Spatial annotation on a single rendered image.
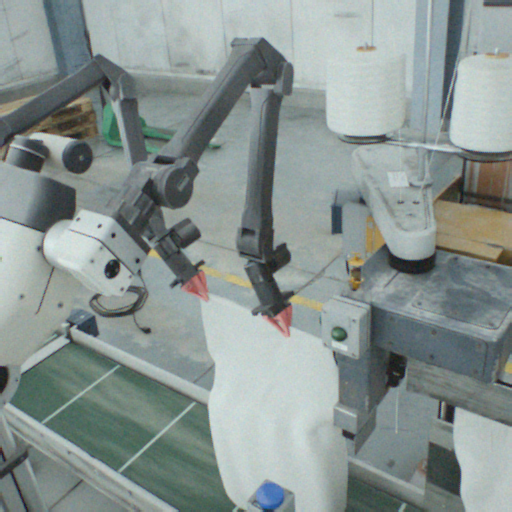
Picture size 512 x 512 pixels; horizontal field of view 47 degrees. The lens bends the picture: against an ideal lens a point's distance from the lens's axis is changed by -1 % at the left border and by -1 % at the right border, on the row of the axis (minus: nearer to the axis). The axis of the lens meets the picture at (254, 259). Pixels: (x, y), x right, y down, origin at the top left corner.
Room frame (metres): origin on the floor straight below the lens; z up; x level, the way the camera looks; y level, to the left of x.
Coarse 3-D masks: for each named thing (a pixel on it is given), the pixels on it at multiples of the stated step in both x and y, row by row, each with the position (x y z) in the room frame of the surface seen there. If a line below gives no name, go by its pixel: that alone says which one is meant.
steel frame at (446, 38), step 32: (64, 0) 9.08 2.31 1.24; (416, 0) 5.72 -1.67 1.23; (448, 0) 5.55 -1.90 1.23; (64, 32) 9.31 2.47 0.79; (416, 32) 5.72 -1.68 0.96; (448, 32) 5.93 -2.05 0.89; (64, 64) 9.37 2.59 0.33; (416, 64) 5.71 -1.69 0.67; (448, 64) 5.91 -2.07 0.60; (416, 96) 5.70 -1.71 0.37; (416, 128) 5.69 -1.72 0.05; (448, 128) 5.60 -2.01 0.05
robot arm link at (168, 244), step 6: (168, 234) 1.44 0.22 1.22; (174, 234) 1.44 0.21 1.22; (162, 240) 1.41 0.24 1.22; (168, 240) 1.41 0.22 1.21; (174, 240) 1.45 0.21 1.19; (180, 240) 1.43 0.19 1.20; (156, 246) 1.41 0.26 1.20; (162, 246) 1.40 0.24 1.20; (168, 246) 1.40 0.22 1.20; (174, 246) 1.41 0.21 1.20; (180, 246) 1.44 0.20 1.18; (162, 252) 1.40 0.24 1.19; (168, 252) 1.39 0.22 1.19; (174, 252) 1.39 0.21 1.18; (162, 258) 1.39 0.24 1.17; (168, 258) 1.39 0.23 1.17
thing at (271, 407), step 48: (240, 336) 1.27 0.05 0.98; (240, 384) 1.24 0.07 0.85; (288, 384) 1.17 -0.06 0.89; (336, 384) 1.08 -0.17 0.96; (240, 432) 1.18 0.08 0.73; (288, 432) 1.10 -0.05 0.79; (336, 432) 1.10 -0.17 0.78; (240, 480) 1.19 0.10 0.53; (288, 480) 1.08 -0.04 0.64; (336, 480) 1.08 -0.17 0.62
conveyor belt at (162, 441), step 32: (64, 352) 2.08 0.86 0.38; (32, 384) 1.89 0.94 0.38; (64, 384) 1.87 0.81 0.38; (96, 384) 1.85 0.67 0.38; (128, 384) 1.84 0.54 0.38; (32, 416) 1.70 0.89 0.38; (64, 416) 1.68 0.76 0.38; (96, 416) 1.67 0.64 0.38; (128, 416) 1.65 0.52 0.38; (160, 416) 1.64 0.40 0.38; (192, 416) 1.63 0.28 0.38; (96, 448) 1.51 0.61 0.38; (128, 448) 1.50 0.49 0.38; (160, 448) 1.48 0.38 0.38; (192, 448) 1.47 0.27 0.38; (160, 480) 1.34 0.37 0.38; (192, 480) 1.33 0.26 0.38; (352, 480) 1.28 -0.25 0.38
